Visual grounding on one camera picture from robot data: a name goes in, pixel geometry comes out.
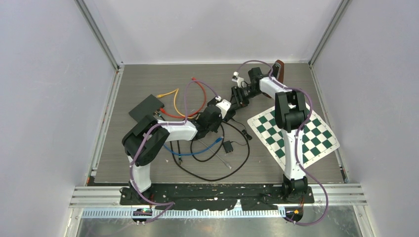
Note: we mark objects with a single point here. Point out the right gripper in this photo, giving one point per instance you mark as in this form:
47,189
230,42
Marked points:
236,98

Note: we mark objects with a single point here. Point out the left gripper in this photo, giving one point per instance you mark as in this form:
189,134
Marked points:
220,121

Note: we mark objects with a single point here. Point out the small black blue switch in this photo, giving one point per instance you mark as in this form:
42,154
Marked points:
232,110

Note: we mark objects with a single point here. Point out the black power adapter with cord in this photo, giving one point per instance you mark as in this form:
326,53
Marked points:
228,145

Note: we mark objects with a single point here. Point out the dark grey network switch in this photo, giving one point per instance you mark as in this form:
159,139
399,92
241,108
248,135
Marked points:
148,106

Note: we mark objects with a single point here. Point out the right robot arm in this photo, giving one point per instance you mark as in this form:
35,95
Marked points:
290,114

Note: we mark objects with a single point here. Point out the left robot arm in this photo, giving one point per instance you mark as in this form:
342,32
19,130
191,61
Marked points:
145,140

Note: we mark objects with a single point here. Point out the brown metronome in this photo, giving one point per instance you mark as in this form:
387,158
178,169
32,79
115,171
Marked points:
278,70

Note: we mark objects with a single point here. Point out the green white chessboard mat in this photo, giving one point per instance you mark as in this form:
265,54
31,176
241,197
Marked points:
318,139

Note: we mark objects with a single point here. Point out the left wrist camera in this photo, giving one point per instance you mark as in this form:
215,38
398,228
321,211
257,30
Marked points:
223,104

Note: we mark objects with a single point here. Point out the black ethernet cable teal boot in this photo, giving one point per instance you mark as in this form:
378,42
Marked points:
179,151

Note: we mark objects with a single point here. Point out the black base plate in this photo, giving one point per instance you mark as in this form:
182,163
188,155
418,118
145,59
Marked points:
213,197

